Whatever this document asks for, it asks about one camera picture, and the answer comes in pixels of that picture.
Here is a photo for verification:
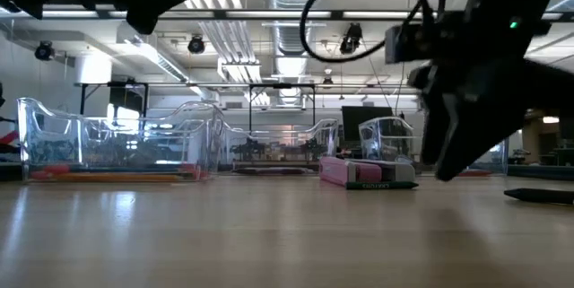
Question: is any silver ceiling duct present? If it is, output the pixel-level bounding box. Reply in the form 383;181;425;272
264;0;328;58

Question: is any black frame stand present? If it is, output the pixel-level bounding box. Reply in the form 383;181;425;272
248;83;317;133
79;81;150;118

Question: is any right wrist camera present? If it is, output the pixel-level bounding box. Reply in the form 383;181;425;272
384;22;432;65

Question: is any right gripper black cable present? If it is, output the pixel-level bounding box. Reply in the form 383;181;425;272
299;0;446;65

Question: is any yellow pencil pink cap eraser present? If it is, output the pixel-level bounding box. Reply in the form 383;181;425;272
48;163;210;184

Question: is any green crayon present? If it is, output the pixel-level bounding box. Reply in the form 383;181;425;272
344;180;420;191

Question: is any overhead light bar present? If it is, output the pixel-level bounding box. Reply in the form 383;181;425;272
39;8;574;22

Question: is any black monitor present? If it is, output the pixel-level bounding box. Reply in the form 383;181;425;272
341;106;395;142

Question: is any clear plastic bin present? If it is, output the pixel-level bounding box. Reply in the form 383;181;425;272
16;97;224;185
357;116;511;178
78;115;228;175
222;118;340;176

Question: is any black pen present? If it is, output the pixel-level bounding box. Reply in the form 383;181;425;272
503;188;574;205

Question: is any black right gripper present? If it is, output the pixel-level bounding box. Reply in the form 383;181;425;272
407;0;566;182

